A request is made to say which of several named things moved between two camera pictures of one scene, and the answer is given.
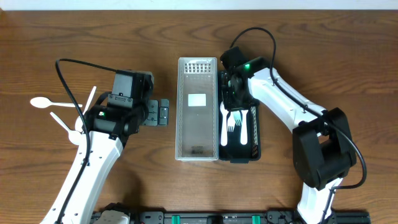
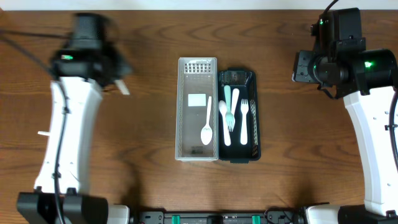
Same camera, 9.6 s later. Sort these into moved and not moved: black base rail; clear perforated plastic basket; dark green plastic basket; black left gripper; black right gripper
Moved: black right gripper; black left gripper
Not moved: dark green plastic basket; black base rail; clear perforated plastic basket
